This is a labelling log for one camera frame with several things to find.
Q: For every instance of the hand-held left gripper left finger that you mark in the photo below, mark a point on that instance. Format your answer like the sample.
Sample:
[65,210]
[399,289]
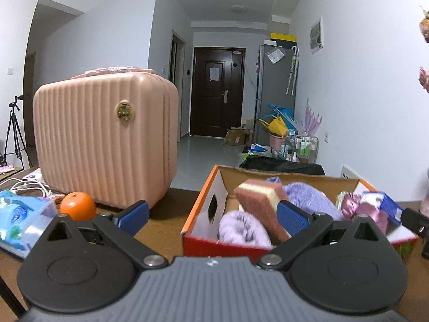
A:
[134,216]

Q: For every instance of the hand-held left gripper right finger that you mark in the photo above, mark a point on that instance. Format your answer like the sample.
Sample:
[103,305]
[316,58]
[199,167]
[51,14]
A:
[291,218]

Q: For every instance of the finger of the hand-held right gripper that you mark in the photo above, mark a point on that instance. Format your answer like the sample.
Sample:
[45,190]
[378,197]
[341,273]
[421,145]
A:
[417,223]

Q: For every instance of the purple knit hat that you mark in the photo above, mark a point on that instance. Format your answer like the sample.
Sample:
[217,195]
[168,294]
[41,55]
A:
[308,198]

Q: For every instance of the blue and white pouch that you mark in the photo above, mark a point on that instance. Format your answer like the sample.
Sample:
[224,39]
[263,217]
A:
[388,204]

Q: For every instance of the pink layered sponge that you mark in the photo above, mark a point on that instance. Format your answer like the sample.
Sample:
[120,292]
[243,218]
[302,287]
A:
[258,201]

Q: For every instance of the purple fluffy scrunchie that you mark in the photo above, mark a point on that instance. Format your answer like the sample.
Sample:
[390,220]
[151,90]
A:
[241,228]

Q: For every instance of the orange cardboard box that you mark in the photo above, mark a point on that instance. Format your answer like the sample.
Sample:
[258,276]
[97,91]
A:
[234,174]

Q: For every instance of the pink textured vase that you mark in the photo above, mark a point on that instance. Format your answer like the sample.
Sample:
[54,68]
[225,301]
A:
[426,194]

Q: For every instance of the black bag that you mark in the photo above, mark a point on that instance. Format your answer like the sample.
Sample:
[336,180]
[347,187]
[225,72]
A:
[278,166]

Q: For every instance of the orange fruit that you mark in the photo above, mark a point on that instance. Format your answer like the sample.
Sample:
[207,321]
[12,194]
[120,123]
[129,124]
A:
[77,206]

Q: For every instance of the metal trolley with bottles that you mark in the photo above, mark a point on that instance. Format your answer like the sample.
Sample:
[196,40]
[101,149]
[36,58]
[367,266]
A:
[301,149]

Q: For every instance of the green package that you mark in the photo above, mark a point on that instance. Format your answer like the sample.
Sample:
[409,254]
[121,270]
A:
[247,156]

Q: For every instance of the blue package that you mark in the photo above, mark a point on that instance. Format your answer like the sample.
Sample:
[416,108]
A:
[259,147]

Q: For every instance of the pink bin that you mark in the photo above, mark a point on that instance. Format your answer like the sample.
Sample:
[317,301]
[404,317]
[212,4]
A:
[276,141]

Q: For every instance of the pink ribbed suitcase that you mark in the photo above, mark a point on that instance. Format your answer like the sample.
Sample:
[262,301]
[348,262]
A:
[100,141]

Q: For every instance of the yellow plastic toy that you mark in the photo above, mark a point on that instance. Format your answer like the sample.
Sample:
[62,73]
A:
[276,125]

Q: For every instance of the brown cardboard carton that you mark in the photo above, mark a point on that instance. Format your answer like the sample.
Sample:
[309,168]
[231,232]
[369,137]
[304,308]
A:
[236,137]

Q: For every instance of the blue tissue pack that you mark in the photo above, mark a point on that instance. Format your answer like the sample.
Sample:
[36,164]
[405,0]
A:
[20,214]

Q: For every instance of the dark brown entrance door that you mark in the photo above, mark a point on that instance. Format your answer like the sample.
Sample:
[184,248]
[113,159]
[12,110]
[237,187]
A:
[207,107]

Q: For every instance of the grey refrigerator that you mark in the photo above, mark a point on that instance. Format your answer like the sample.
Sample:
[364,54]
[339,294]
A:
[274,84]

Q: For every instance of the dark side door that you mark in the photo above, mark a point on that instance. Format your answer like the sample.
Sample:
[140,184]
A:
[177,87]

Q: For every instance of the pink cloth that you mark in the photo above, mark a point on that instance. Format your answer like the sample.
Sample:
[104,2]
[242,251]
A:
[114,71]

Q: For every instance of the folded white umbrella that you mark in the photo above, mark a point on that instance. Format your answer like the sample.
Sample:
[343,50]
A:
[293,70]

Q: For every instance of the white paper notice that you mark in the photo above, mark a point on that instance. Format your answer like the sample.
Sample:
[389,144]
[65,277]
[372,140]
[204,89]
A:
[213,73]

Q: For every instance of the clear plastic bag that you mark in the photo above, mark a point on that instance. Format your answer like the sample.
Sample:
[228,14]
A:
[275,54]

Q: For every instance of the brown room door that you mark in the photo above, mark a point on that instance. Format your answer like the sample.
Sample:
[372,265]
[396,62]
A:
[29,77]

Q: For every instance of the yellow and black box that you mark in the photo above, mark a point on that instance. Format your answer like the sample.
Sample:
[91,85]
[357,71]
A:
[283,37]

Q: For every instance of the bunch of dried pink roses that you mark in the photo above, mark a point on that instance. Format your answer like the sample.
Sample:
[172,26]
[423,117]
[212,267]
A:
[425,26]

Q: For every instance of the purple flower wall decoration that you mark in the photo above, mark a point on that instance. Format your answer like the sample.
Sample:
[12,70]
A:
[313,120]

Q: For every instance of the blue plastic frame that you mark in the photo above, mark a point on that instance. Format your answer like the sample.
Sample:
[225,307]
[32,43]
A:
[281,112]

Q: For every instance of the black camera tripod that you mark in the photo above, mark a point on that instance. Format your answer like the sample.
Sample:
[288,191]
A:
[13,120]

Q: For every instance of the wall electrical panel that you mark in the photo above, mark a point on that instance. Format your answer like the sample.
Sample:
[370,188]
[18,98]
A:
[317,35]

